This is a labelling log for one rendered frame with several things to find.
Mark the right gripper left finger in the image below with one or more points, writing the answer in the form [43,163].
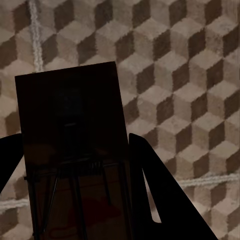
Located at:
[11,153]

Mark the mousetrap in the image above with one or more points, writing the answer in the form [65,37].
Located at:
[76,153]

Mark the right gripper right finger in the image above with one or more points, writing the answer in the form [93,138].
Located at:
[180,220]

